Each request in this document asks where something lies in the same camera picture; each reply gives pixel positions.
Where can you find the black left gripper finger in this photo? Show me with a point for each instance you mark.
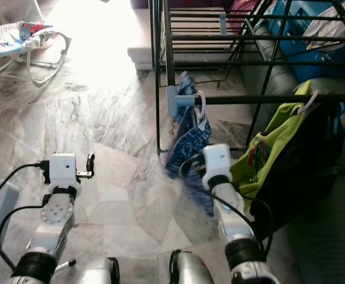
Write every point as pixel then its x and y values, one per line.
pixel 90 163

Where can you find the blue plaid shirt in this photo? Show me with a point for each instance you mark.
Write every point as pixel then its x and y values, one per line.
pixel 187 148

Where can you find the pale pink plastic hanger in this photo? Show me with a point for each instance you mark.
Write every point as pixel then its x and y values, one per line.
pixel 203 105
pixel 309 100

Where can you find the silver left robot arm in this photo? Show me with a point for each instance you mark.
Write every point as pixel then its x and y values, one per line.
pixel 54 228

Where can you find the lime green printed shirt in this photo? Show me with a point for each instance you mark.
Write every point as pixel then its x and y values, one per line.
pixel 273 142

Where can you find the black metal drying rack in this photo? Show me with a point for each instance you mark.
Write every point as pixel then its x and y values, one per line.
pixel 255 99

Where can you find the silver robot left leg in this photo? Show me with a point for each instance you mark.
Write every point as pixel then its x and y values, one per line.
pixel 100 273

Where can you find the silver robot leg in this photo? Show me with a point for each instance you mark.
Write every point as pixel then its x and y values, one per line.
pixel 193 272
pixel 100 273

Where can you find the black garment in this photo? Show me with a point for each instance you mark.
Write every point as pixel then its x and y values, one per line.
pixel 302 165

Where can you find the silver robot right leg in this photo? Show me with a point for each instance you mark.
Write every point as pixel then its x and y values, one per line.
pixel 193 272

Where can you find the brown slatted bench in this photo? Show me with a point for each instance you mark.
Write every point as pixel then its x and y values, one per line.
pixel 202 28

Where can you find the baby bouncer seat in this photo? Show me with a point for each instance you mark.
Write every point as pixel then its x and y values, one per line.
pixel 12 41

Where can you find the blue fabric bag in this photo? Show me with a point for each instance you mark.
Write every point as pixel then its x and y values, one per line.
pixel 296 53

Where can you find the grey leather sofa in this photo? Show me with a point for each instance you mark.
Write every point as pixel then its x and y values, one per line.
pixel 332 236

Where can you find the magenta cloth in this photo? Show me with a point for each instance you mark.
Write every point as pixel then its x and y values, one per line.
pixel 243 6

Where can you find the white cloth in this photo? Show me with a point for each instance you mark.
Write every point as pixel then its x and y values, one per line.
pixel 338 21

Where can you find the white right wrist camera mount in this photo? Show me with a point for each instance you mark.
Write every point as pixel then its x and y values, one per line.
pixel 218 160

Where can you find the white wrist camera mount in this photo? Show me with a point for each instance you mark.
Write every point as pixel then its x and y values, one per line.
pixel 64 170
pixel 218 160

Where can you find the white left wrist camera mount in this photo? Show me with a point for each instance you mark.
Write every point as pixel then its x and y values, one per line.
pixel 64 170

